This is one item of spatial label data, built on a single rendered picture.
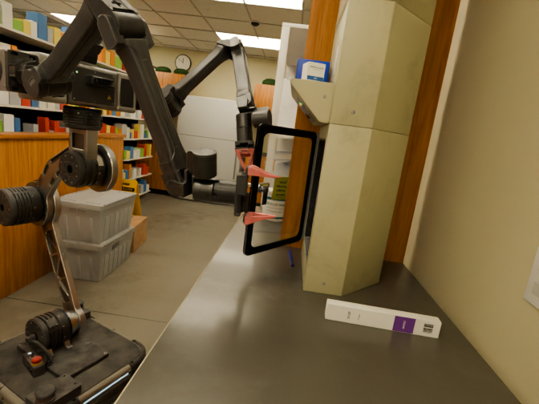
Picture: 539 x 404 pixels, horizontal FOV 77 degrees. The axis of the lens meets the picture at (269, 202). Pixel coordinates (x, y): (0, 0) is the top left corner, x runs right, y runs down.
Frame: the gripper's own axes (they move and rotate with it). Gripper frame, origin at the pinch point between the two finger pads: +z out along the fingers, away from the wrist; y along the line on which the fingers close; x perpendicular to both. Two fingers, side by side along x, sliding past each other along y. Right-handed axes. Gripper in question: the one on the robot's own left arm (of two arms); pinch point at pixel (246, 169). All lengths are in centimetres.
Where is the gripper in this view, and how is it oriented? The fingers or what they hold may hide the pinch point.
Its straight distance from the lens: 121.1
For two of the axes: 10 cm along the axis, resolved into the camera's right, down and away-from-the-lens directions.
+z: 0.6, 10.0, -0.5
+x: -10.0, 0.6, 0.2
